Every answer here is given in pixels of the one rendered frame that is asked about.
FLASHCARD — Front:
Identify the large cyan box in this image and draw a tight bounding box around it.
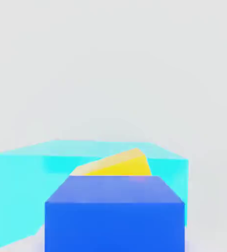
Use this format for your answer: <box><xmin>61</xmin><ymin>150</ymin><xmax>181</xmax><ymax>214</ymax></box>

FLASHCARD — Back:
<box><xmin>0</xmin><ymin>139</ymin><xmax>189</xmax><ymax>252</ymax></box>

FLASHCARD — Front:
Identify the small blue cube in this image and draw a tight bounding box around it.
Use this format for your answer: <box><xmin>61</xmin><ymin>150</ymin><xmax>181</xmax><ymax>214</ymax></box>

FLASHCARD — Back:
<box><xmin>44</xmin><ymin>175</ymin><xmax>186</xmax><ymax>252</ymax></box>

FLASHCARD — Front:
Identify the small yellow cube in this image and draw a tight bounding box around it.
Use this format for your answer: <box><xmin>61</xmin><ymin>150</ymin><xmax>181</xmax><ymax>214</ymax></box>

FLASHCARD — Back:
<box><xmin>69</xmin><ymin>148</ymin><xmax>153</xmax><ymax>176</ymax></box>

